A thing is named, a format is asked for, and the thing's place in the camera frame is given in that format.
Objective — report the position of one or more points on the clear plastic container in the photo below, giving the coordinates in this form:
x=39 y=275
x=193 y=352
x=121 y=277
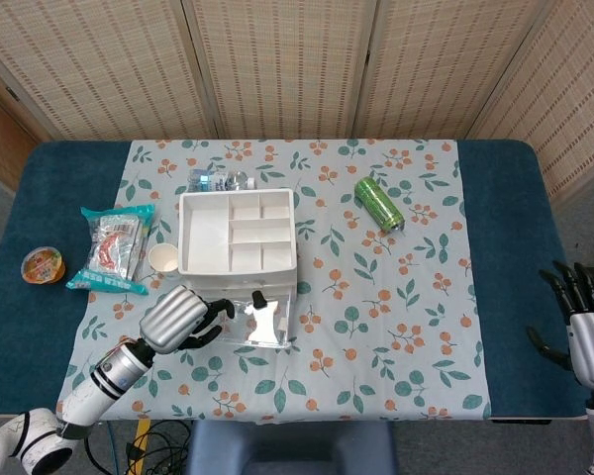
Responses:
x=282 y=321

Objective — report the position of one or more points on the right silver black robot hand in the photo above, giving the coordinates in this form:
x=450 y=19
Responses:
x=591 y=341

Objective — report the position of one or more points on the clear plastic water bottle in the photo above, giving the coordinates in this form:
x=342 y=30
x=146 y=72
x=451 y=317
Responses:
x=218 y=180

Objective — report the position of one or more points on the teal clear snack bag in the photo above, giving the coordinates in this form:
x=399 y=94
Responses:
x=111 y=247

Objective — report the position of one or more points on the orange jelly cup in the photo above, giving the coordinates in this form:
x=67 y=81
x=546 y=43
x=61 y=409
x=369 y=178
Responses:
x=42 y=264

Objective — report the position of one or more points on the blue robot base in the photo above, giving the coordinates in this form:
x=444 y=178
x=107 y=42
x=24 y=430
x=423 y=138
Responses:
x=287 y=450

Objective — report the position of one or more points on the dark blue table cover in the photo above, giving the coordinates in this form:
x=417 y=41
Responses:
x=64 y=188

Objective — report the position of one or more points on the floral leaf fruit tablecloth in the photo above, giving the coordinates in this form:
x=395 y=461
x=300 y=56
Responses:
x=351 y=321

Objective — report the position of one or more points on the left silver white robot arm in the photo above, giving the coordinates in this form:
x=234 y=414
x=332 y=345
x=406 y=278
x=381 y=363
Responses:
x=79 y=396

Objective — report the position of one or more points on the green drink can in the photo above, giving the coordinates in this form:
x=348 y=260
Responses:
x=378 y=203

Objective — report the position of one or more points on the woven bamboo folding screen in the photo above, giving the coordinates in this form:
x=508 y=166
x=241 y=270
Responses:
x=287 y=64

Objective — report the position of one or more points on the white clear drawer organizer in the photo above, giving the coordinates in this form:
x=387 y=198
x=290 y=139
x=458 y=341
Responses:
x=205 y=237

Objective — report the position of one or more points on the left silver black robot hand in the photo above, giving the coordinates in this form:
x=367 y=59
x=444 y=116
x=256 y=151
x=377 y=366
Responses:
x=175 y=319

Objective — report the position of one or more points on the white paper cup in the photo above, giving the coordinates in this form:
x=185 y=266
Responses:
x=162 y=257

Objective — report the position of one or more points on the small black knob object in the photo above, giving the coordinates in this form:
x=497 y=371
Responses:
x=259 y=298

